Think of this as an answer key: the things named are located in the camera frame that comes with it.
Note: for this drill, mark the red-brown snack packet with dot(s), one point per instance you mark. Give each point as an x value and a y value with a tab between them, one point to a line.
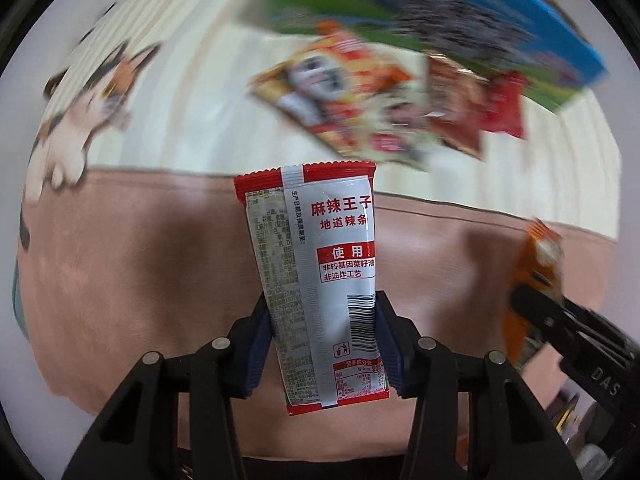
455	110

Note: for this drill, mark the orange panda snack packet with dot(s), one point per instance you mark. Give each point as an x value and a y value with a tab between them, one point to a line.
530	270
325	77

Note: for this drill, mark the light blue cloth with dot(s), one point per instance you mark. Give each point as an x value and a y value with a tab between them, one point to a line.
19	295

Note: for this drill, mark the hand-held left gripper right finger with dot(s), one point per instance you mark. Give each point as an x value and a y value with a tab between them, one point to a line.
396	360

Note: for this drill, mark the cardboard box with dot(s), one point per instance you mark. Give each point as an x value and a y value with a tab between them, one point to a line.
500	20

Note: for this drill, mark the cat print striped pink blanket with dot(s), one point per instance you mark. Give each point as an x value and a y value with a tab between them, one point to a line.
150	260

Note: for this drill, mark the red white spicy strip packet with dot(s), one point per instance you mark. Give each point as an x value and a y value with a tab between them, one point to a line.
320	280

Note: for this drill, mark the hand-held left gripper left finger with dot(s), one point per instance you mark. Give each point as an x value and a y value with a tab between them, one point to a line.
255	355

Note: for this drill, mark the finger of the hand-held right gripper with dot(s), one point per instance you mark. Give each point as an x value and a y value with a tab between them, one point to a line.
532	305

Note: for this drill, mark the small cartoon figure snack packet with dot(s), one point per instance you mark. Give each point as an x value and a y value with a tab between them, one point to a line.
385	140

